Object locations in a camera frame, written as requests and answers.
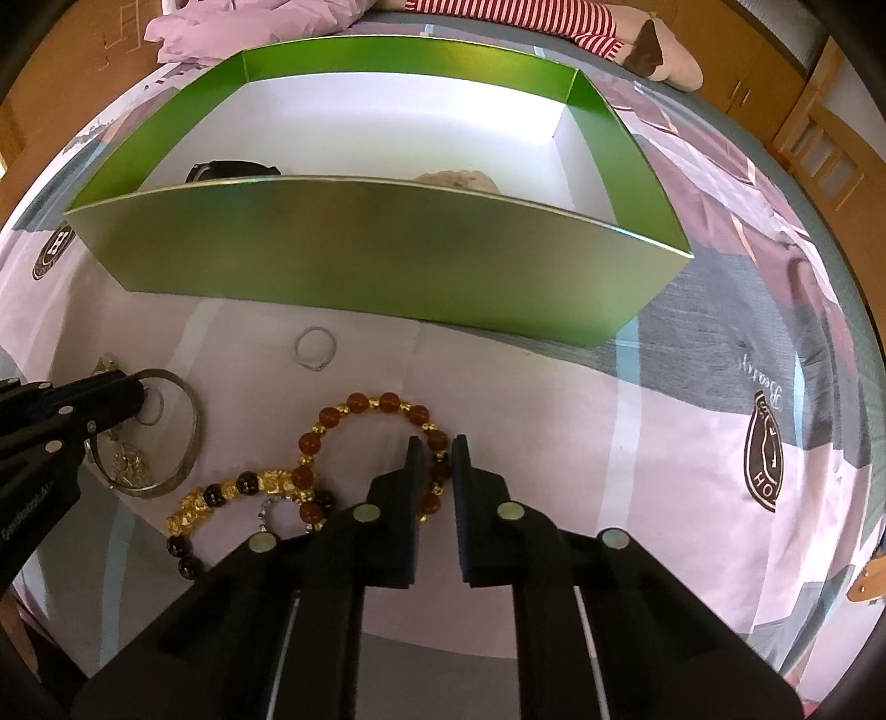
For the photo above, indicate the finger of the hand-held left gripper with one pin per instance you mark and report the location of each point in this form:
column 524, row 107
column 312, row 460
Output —
column 48, row 394
column 114, row 405

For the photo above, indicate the silver dangling earring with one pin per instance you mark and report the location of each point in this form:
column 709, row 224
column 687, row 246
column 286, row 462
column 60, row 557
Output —
column 107, row 364

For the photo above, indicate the wooden chair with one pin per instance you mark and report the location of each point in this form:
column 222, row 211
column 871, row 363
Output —
column 830, row 138

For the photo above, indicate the printed pink grey bedsheet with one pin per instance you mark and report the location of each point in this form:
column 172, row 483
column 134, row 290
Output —
column 623, row 429

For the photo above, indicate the pink jacket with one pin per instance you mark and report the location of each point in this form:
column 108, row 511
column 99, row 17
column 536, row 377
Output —
column 242, row 28

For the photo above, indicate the wooden wardrobe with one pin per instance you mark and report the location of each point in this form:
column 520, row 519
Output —
column 747, row 62

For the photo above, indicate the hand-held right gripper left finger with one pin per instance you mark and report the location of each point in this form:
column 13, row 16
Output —
column 417, row 478

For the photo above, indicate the silver bangle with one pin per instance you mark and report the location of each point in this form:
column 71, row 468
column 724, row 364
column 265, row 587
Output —
column 196, row 433

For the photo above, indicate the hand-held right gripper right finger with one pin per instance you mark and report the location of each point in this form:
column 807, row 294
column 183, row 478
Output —
column 462, row 478

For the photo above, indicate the plush doll with striped clothes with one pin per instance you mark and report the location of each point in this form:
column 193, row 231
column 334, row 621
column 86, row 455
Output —
column 519, row 17

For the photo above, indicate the green cardboard box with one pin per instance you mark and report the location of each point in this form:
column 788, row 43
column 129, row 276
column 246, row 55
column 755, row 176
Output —
column 387, row 249

